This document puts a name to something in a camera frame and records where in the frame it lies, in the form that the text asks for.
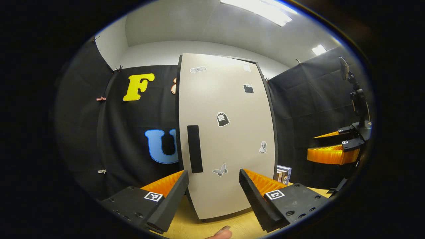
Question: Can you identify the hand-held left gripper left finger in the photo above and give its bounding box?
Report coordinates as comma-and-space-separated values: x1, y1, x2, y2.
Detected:
100, 170, 190, 234

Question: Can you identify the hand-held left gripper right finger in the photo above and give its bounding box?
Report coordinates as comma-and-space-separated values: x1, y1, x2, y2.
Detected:
239, 168, 330, 233

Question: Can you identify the black cabinet door handle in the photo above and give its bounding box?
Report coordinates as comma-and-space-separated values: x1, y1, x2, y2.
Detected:
187, 125, 203, 174

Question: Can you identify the grey cabinet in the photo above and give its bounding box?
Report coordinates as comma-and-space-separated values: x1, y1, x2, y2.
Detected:
175, 53, 279, 223

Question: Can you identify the beige cabinet door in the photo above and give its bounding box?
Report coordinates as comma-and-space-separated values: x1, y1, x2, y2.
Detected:
179, 53, 276, 220

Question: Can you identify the black backdrop cloth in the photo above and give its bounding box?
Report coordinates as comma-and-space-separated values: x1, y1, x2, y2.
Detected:
55, 35, 369, 199

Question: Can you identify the long ceiling light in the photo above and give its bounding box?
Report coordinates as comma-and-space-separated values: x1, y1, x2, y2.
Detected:
220, 0, 299, 27

